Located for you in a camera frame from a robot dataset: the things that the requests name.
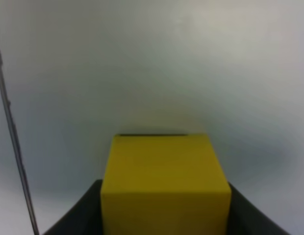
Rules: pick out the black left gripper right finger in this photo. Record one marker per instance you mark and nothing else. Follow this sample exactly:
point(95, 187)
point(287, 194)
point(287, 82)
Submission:
point(246, 219)

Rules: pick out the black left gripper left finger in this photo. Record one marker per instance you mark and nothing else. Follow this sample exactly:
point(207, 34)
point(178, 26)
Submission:
point(84, 218)

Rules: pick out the yellow cube block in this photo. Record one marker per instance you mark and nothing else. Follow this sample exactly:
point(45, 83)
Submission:
point(164, 185)

